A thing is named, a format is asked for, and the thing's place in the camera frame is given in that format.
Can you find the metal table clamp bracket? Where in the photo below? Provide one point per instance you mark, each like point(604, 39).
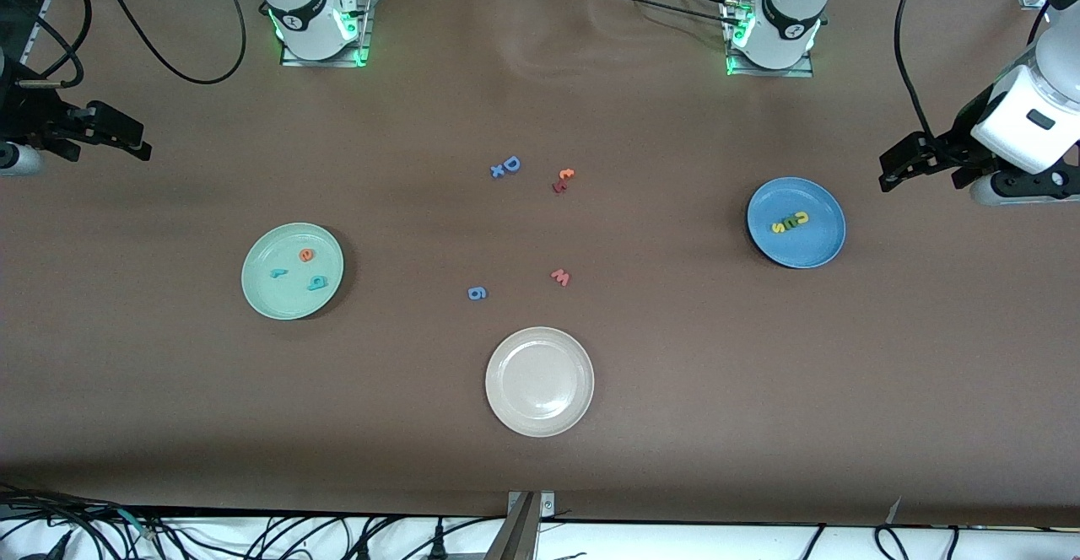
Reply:
point(527, 526)

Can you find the blue plate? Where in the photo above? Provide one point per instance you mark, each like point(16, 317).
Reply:
point(810, 248)

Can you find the pink foam letter w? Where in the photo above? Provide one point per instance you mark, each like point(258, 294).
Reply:
point(560, 278)

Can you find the pale green plate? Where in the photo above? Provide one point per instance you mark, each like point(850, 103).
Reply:
point(270, 298)

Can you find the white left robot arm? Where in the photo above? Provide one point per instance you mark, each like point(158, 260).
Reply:
point(785, 20)

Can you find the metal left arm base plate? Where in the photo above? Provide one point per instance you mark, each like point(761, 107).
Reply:
point(793, 72)

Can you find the beige plate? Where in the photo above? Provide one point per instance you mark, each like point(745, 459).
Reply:
point(539, 382)

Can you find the teal foam letter d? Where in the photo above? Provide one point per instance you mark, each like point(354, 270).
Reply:
point(319, 285)

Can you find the white paper scrap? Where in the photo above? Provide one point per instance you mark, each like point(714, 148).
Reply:
point(894, 511)

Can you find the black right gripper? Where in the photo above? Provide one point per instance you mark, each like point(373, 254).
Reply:
point(30, 116)

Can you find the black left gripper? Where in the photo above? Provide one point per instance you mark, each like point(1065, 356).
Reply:
point(961, 140)

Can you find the blue foam letter D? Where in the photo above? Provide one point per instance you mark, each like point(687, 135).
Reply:
point(506, 161)

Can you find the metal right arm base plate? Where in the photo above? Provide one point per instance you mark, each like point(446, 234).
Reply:
point(364, 33)

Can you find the brown table cover sheet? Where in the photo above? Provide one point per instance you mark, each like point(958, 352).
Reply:
point(759, 425)

